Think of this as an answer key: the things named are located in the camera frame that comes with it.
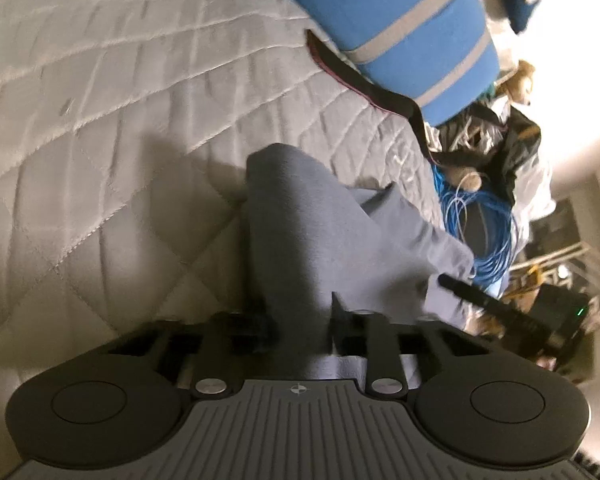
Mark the quilted grey bedspread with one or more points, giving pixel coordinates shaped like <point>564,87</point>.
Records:
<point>130,110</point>

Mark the striped laced sneaker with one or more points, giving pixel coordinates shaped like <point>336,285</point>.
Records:
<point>467,132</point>

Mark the grey-blue fleece pants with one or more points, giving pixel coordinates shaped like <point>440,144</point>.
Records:
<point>320,240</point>

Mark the white metal rack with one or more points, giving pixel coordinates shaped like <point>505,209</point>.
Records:
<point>555,257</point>

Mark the teal cloth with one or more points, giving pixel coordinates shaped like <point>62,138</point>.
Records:
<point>488,92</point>

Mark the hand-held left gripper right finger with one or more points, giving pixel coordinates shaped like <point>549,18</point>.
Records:
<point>340,320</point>

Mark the beige teddy bear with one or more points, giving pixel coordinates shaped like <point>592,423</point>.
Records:
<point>517,82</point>

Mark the blue grey-striped pillow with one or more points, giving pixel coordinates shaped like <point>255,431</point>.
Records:
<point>405,35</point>

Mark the black bag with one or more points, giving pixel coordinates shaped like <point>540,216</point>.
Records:
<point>515,150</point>

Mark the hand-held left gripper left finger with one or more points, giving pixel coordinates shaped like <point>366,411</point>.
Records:
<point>262,330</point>

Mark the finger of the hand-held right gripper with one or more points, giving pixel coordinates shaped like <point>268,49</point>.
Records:
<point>480,300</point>

